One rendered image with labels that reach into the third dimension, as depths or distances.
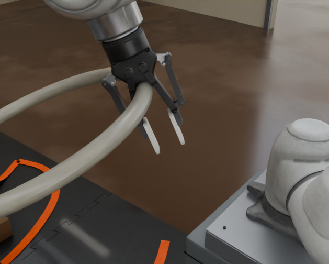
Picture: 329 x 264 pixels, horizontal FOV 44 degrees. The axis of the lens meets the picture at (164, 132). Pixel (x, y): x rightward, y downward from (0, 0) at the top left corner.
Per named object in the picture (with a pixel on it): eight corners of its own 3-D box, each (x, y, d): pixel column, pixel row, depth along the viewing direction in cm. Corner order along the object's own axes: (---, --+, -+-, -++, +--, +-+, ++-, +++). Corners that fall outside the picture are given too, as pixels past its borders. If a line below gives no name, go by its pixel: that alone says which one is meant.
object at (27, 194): (-160, 259, 64) (-174, 245, 63) (-1, 111, 105) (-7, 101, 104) (111, 205, 48) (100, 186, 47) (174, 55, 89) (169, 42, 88)
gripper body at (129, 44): (143, 19, 72) (162, 66, 76) (99, 37, 73) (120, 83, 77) (144, 28, 65) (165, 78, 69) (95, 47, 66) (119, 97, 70)
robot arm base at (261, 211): (263, 173, 120) (266, 158, 117) (338, 208, 109) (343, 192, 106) (230, 208, 109) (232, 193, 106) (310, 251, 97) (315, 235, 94)
